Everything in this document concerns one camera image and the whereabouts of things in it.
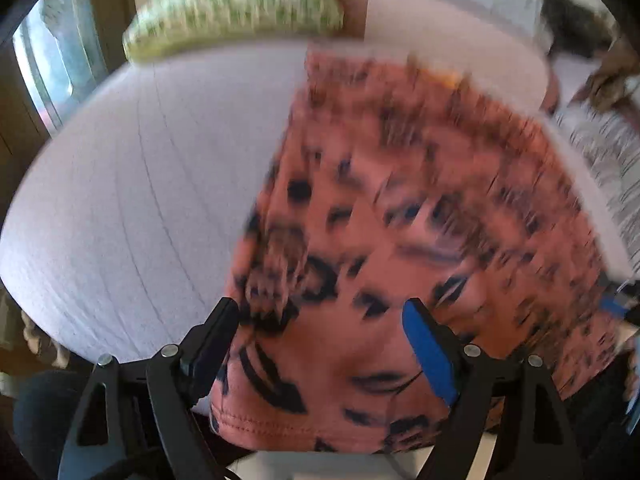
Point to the salmon black-printed small shirt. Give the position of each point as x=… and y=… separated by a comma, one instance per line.
x=400, y=200

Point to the lavender quilted bedspread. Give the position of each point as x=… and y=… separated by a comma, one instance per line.
x=130, y=200

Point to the window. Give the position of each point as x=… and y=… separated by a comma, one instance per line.
x=55, y=55

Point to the pale pink quilted pillow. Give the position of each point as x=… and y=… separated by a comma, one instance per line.
x=450, y=25

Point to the maroon pillow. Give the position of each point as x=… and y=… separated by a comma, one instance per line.
x=352, y=7

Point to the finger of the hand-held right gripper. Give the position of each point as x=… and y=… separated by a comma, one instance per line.
x=611, y=305

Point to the grey white striped blanket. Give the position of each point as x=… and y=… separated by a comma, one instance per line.
x=605, y=160

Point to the green white patterned pillow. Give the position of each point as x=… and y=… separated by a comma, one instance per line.
x=240, y=5

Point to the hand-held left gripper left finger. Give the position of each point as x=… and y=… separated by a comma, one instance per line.
x=209, y=355

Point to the dark brown furry dog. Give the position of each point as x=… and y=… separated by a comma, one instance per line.
x=585, y=35

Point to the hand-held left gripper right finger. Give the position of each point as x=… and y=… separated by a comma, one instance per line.
x=431, y=357

